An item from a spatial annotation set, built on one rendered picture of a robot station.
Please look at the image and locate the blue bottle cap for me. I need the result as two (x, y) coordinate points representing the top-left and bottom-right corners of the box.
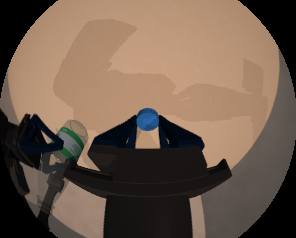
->
(137, 108), (159, 131)

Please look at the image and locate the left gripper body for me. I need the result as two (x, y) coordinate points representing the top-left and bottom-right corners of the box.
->
(12, 114), (47, 170)

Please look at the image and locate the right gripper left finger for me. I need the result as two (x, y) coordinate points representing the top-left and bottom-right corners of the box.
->
(91, 115), (137, 148)

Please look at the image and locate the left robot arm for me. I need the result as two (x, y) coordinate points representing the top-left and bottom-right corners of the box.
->
(0, 109), (50, 230)

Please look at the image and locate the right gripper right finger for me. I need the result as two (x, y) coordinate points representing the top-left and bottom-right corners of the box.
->
(158, 115), (205, 150)

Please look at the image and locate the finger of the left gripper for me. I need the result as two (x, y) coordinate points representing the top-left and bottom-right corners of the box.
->
(19, 114), (64, 155)

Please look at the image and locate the clear glass bottle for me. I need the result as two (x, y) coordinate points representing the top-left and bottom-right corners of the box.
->
(37, 119), (89, 215)

